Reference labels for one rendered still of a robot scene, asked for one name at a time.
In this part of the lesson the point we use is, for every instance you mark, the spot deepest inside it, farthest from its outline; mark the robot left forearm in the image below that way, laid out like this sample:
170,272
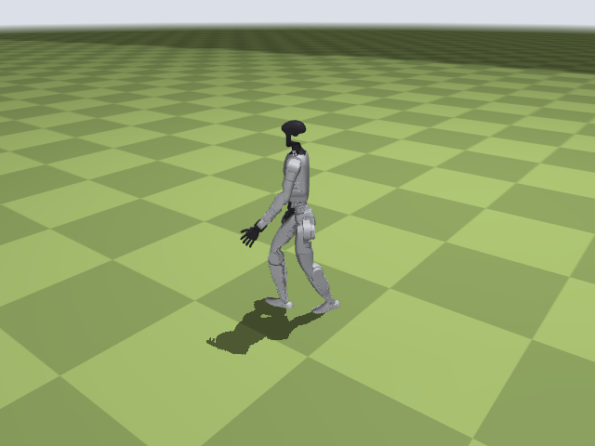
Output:
272,211

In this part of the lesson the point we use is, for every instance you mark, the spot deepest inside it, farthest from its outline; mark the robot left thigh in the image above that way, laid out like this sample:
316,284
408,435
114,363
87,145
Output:
304,252

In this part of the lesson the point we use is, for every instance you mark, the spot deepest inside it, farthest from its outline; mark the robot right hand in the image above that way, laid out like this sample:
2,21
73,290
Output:
288,213

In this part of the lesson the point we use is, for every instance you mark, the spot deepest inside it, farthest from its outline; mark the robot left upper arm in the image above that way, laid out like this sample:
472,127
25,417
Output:
292,170

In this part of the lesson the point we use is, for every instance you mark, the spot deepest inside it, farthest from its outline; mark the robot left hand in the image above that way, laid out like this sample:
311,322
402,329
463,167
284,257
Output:
252,234

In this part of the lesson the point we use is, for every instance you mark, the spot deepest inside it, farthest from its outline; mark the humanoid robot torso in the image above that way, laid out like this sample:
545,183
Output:
300,192

